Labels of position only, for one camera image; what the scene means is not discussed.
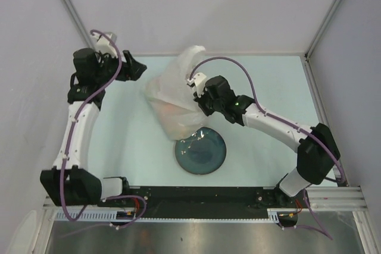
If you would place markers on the white slotted cable duct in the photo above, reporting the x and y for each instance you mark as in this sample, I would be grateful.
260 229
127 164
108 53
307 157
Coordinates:
127 216

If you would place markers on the white plastic bag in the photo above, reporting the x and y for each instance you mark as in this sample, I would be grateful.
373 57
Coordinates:
171 98

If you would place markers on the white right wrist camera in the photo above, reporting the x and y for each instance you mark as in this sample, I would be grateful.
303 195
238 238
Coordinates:
197 83

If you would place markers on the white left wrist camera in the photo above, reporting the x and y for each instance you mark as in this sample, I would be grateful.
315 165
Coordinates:
102 45

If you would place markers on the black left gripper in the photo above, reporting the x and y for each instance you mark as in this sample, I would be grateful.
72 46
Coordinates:
131 70

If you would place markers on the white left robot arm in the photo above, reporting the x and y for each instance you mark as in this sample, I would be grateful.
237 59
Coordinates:
69 182

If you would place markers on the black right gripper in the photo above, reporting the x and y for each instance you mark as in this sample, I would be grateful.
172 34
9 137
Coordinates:
200 102

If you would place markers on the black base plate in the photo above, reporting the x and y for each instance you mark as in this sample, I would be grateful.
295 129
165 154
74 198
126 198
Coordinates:
165 202

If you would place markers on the blue ceramic plate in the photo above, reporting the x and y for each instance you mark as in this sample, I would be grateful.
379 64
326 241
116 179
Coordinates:
202 153

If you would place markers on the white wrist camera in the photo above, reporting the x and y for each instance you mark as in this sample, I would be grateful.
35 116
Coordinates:
197 83
102 45

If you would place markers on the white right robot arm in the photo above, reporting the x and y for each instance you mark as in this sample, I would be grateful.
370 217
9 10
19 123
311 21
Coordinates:
315 147

